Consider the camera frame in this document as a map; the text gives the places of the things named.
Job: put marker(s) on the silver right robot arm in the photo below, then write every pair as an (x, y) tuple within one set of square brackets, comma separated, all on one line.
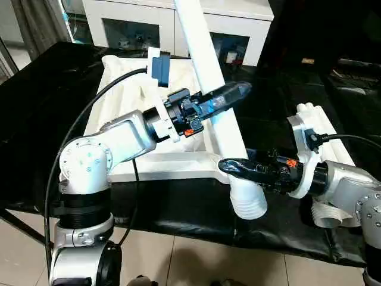
[(348, 185)]

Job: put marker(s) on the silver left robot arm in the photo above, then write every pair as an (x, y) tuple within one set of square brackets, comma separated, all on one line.
[(89, 161)]

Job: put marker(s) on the black work mat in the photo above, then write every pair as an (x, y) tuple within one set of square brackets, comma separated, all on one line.
[(36, 119)]

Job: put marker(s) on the grey curtain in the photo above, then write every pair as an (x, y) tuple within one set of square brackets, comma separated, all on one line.
[(41, 24)]

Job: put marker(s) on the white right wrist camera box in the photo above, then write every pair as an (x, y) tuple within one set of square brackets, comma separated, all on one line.
[(303, 134)]

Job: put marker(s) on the small yellow tag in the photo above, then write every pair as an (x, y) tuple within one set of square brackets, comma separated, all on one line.
[(308, 60)]

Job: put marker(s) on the white plastic table top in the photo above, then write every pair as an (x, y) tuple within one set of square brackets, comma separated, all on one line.
[(131, 113)]

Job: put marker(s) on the white cabinet with glass doors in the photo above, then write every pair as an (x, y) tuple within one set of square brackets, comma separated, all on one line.
[(238, 24)]

